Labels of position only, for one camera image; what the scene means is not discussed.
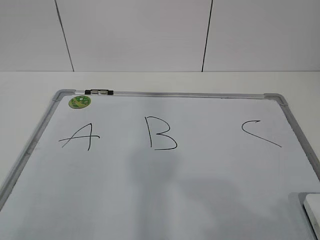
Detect white board eraser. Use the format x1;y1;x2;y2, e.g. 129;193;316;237
303;193;320;240

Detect round green magnet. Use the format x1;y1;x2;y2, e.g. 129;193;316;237
68;95;91;110

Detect white board with grey frame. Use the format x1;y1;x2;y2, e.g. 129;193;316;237
0;89;320;240

